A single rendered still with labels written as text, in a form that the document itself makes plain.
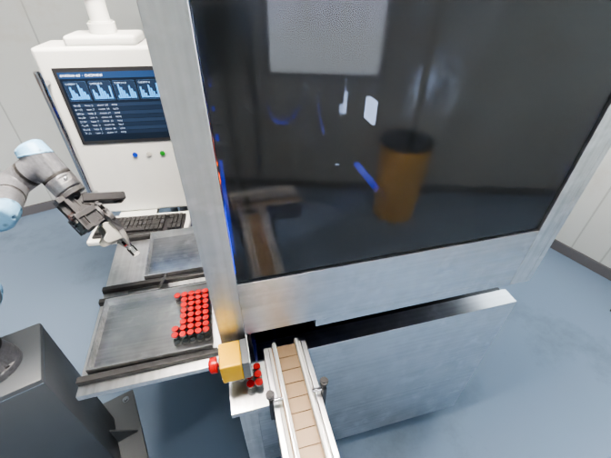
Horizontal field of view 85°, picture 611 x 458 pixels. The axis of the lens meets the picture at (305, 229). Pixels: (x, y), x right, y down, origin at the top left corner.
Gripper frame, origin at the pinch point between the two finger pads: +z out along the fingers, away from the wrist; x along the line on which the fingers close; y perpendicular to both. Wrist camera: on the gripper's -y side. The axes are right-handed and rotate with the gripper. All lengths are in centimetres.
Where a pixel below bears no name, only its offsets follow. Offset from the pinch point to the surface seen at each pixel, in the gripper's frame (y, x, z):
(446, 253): -33, 70, 51
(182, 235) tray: -30.3, -27.5, 11.9
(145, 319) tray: 8.2, -11.3, 23.2
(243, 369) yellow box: 13, 31, 41
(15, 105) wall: -89, -200, -128
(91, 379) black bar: 29.9, -6.7, 23.8
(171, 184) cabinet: -54, -45, -9
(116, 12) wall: -169, -129, -143
